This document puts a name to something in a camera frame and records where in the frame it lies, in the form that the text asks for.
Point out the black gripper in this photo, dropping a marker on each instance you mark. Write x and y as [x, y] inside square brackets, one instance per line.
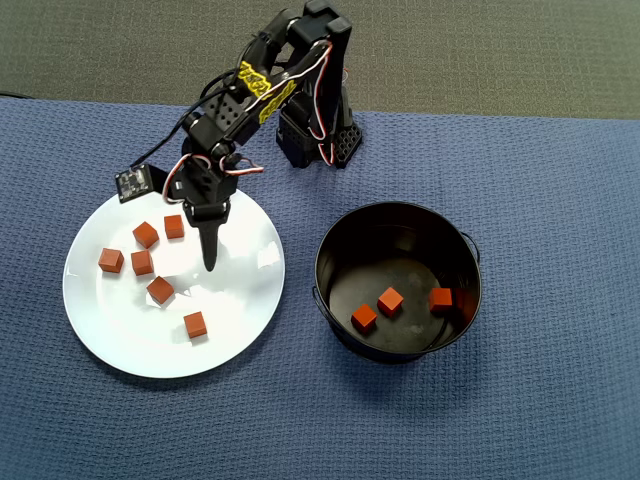
[208, 220]

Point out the red cube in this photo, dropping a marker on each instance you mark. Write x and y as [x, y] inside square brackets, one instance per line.
[441, 300]
[141, 263]
[390, 301]
[174, 226]
[145, 234]
[364, 318]
[194, 324]
[111, 260]
[160, 289]

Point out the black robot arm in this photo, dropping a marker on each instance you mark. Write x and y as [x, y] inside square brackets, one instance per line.
[320, 30]

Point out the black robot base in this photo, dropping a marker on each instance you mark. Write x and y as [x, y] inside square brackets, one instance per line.
[345, 145]

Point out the white round plate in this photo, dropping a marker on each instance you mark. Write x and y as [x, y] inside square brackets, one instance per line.
[150, 345]

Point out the black metal bucket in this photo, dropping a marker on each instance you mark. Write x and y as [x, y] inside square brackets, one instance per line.
[390, 350]

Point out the blue woven tablecloth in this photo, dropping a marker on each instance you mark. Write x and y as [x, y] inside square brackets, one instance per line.
[450, 425]

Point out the small wrist camera circuit board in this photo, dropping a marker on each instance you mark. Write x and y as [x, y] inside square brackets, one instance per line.
[132, 182]

